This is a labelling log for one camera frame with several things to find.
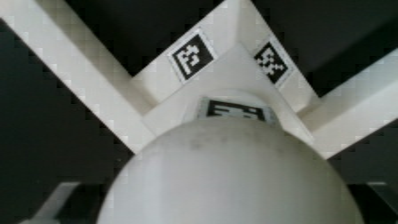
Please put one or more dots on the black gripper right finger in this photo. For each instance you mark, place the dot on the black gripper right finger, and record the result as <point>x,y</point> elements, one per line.
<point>377,201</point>

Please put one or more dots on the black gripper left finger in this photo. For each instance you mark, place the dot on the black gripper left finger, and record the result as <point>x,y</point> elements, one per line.
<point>71,205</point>

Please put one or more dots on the white lamp bulb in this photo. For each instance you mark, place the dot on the white lamp bulb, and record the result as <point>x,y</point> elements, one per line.
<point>228,172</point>

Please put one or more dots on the white lamp base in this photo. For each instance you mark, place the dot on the white lamp base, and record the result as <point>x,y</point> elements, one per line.
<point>226,73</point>

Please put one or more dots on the white right wall bar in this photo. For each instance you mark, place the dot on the white right wall bar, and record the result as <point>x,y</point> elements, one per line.
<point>358,107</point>

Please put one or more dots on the white wall bar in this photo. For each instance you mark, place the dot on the white wall bar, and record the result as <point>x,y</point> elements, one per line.
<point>358,107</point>
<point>80,61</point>

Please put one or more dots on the white front wall bar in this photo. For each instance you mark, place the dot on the white front wall bar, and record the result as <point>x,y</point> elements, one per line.
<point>80,61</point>

